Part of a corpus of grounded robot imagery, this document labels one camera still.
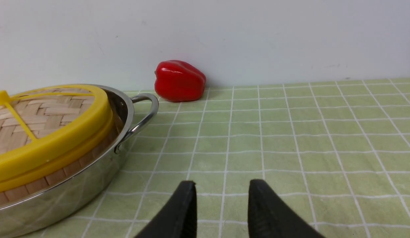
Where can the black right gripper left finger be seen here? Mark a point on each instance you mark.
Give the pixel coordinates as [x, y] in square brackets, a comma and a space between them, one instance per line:
[177, 218]

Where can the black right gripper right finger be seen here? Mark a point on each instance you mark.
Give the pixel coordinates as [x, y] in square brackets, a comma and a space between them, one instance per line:
[270, 217]

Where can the bamboo steamer basket yellow rim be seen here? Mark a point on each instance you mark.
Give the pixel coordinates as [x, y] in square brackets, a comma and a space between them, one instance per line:
[63, 167]

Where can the woven bamboo steamer lid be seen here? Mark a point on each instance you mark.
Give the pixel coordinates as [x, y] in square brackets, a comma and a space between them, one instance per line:
[46, 129]

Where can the stainless steel pot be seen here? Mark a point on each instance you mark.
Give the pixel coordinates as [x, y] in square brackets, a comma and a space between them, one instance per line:
[55, 203]

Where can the green checkered table mat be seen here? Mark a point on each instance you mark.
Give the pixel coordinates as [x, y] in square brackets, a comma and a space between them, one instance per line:
[337, 152]

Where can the red bell pepper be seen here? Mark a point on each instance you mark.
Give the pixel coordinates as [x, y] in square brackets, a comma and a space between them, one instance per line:
[179, 81]

